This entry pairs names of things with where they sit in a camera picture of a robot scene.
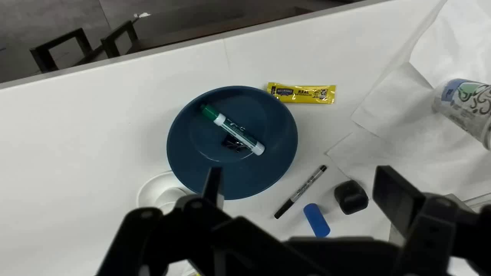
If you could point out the white saucer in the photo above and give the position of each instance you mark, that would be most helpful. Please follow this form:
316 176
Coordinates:
150 190

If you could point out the dark chair frame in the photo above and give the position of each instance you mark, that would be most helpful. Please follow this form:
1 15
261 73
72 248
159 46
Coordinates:
124 32
46 54

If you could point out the dark blue bowl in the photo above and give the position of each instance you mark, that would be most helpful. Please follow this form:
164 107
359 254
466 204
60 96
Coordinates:
265 116

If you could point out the green white marker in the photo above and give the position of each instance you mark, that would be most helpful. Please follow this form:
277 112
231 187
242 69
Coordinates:
224 123

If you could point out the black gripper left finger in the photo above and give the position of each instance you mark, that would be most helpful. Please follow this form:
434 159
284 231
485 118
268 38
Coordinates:
169 239

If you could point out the black pen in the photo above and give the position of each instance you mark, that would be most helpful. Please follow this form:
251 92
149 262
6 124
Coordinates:
300 190

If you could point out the yellow sachet packet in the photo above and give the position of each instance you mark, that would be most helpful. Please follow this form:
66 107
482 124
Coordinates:
300 93

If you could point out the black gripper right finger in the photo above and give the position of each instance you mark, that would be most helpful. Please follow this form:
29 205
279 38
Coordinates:
439 230

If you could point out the printed paper cup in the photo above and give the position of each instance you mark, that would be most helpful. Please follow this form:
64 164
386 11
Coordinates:
468 107

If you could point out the black block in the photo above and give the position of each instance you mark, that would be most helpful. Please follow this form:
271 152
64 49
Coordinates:
350 196

